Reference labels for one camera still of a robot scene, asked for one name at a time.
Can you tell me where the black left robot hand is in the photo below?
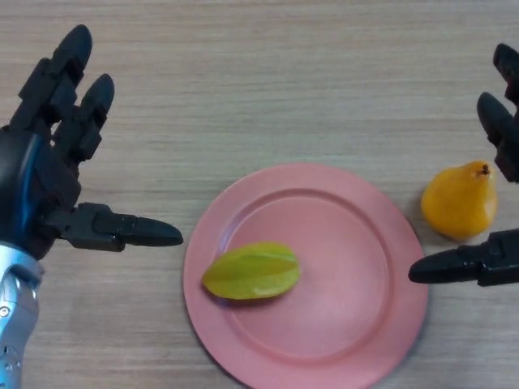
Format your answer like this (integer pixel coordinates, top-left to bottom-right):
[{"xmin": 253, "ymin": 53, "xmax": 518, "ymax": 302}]
[{"xmin": 0, "ymin": 24, "xmax": 184, "ymax": 261}]

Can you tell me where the pink round plate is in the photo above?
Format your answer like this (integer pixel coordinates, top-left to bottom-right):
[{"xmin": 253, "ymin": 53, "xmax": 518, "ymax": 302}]
[{"xmin": 182, "ymin": 163, "xmax": 429, "ymax": 389}]

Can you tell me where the yellow starfruit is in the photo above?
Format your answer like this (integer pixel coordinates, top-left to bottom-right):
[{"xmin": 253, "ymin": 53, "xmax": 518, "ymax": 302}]
[{"xmin": 201, "ymin": 241, "xmax": 302, "ymax": 300}]

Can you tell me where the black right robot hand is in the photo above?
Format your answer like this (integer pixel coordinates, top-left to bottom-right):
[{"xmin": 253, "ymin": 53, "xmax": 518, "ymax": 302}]
[{"xmin": 407, "ymin": 43, "xmax": 519, "ymax": 288}]

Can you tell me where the orange yellow pear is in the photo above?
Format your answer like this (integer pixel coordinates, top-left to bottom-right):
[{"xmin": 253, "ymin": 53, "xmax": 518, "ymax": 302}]
[{"xmin": 420, "ymin": 160, "xmax": 499, "ymax": 240}]

